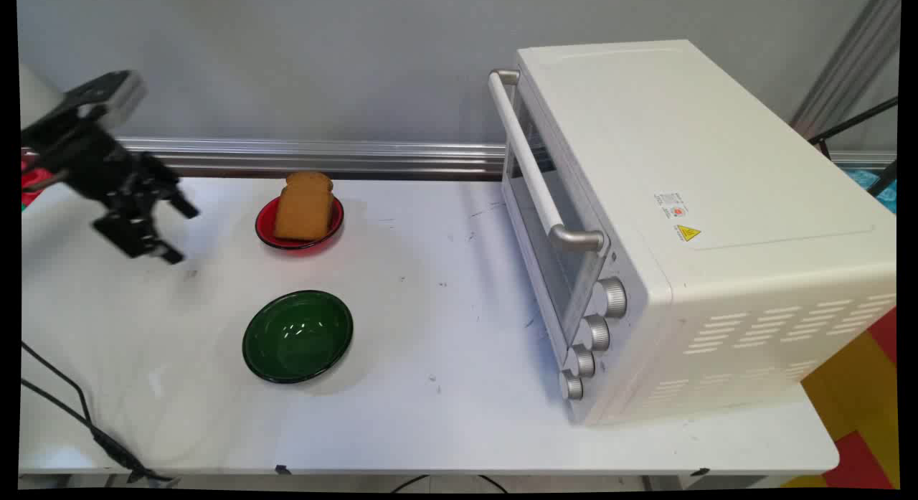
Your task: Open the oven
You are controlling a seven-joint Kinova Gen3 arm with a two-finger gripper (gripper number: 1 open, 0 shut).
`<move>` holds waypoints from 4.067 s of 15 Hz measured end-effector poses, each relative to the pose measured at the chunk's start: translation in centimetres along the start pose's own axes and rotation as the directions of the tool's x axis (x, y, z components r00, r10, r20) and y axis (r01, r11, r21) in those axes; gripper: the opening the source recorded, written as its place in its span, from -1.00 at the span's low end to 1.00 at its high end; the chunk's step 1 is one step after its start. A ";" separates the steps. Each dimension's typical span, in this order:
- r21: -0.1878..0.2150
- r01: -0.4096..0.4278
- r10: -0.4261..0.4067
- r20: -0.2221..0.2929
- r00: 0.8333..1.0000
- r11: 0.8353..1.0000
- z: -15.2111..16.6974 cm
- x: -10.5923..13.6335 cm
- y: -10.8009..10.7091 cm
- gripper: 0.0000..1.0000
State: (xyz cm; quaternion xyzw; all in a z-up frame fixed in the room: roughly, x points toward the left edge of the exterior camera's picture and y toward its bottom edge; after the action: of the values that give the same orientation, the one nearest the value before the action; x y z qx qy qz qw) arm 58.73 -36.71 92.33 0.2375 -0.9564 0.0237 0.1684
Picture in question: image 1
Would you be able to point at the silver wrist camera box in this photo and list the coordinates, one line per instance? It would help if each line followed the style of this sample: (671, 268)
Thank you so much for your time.
(107, 95)

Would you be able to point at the white printed oven label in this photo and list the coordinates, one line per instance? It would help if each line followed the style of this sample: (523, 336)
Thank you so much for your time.
(672, 204)

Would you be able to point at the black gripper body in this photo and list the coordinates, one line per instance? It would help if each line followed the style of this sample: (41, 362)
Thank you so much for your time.
(86, 159)

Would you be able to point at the red plate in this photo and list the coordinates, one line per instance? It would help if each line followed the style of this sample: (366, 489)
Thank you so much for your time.
(333, 231)

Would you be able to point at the black tripod stand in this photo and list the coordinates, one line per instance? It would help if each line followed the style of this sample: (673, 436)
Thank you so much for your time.
(853, 120)

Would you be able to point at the glass oven door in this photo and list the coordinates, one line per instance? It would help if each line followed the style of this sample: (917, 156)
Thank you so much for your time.
(559, 263)

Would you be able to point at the aluminium profile rail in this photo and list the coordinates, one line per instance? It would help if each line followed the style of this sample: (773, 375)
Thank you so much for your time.
(323, 156)

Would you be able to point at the teal patterned mat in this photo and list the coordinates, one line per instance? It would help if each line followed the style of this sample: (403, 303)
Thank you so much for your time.
(876, 188)

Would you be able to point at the small silver oven knob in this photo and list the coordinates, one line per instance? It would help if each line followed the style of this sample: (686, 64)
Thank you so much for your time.
(571, 385)

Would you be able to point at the yellow warning sticker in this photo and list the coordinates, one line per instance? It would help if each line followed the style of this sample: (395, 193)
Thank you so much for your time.
(687, 233)

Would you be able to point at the aluminium frame post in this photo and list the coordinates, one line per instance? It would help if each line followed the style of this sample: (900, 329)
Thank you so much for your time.
(850, 62)

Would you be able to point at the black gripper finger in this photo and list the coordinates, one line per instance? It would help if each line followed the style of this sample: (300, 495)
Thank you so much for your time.
(140, 240)
(176, 188)

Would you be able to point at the dark green bowl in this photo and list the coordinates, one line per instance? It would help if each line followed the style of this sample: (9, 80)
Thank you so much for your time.
(297, 336)

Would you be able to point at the brown bread slice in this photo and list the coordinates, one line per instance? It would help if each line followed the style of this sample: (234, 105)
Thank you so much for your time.
(303, 209)

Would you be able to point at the red cloth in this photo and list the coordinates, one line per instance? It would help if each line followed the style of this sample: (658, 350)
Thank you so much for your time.
(34, 181)

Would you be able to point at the white toaster oven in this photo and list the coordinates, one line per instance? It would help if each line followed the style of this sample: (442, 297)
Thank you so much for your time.
(717, 199)

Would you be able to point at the large silver oven knob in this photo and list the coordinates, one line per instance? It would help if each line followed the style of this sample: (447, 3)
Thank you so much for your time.
(612, 297)

